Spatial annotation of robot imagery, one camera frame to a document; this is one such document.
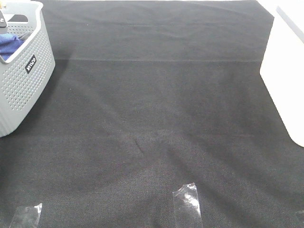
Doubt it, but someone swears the blue microfibre towel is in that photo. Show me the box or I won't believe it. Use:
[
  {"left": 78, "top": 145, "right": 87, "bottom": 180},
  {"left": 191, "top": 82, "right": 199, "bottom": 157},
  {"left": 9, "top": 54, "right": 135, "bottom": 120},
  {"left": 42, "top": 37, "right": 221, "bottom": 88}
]
[{"left": 0, "top": 33, "right": 24, "bottom": 60}]

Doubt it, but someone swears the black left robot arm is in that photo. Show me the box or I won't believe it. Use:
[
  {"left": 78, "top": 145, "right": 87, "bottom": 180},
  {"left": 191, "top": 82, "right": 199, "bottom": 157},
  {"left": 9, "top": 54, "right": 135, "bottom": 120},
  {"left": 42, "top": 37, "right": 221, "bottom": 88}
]
[{"left": 0, "top": 11, "right": 8, "bottom": 34}]

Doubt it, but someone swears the black fabric table mat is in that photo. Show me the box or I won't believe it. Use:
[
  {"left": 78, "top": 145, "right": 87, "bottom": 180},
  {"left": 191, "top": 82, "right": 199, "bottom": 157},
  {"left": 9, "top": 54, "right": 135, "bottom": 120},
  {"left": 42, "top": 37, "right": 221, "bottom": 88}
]
[{"left": 0, "top": 0, "right": 304, "bottom": 228}]

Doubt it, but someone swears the clear tape strip centre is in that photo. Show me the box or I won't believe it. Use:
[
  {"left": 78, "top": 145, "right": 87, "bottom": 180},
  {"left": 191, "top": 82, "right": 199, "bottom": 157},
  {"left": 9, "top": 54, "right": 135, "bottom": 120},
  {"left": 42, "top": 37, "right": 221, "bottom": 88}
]
[{"left": 172, "top": 183, "right": 202, "bottom": 228}]

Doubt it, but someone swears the clear tape strip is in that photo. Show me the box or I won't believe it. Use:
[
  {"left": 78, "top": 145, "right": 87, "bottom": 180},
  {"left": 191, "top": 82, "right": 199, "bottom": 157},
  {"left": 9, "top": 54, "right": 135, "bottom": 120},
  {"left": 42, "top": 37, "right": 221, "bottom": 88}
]
[
  {"left": 9, "top": 203, "right": 43, "bottom": 228},
  {"left": 172, "top": 183, "right": 202, "bottom": 228}
]

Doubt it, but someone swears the grey perforated plastic basket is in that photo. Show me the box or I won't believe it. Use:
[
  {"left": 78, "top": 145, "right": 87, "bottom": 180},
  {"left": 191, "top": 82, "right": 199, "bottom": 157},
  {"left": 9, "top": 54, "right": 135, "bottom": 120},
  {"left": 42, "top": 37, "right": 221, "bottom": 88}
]
[{"left": 0, "top": 1, "right": 55, "bottom": 137}]

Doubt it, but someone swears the white plastic storage box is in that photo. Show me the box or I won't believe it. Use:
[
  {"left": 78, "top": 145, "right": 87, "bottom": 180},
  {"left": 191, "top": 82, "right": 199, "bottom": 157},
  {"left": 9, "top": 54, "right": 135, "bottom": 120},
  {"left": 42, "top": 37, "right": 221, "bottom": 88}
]
[{"left": 260, "top": 0, "right": 304, "bottom": 146}]

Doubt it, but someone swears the grey cloth in basket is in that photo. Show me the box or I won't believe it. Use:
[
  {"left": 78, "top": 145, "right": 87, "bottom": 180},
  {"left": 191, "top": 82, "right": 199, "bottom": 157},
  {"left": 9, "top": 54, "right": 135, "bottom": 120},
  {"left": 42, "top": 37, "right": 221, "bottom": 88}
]
[{"left": 19, "top": 32, "right": 31, "bottom": 41}]

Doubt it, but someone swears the clear tape strip left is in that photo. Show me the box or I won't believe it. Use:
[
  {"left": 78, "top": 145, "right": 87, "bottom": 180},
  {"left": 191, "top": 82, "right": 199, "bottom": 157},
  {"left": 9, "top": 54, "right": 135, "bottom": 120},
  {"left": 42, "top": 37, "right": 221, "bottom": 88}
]
[{"left": 9, "top": 203, "right": 43, "bottom": 228}]

